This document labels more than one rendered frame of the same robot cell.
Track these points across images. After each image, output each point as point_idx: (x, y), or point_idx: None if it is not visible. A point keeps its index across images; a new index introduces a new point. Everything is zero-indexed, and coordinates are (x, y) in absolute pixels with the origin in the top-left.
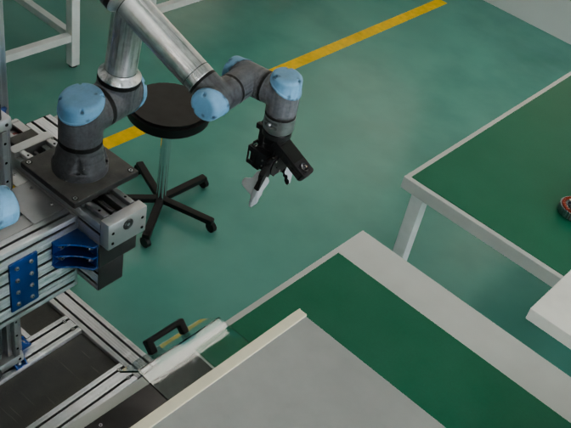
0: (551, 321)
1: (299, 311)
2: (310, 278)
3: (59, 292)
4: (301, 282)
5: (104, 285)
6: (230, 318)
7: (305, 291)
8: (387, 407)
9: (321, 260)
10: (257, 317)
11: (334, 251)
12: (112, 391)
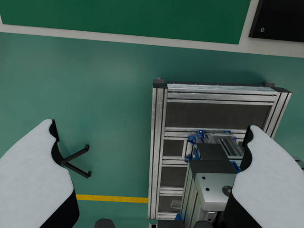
0: None
1: None
2: (65, 20)
3: (227, 156)
4: (78, 24)
5: (215, 144)
6: (180, 46)
7: (85, 10)
8: None
9: (31, 31)
10: (159, 26)
11: (7, 29)
12: (183, 91)
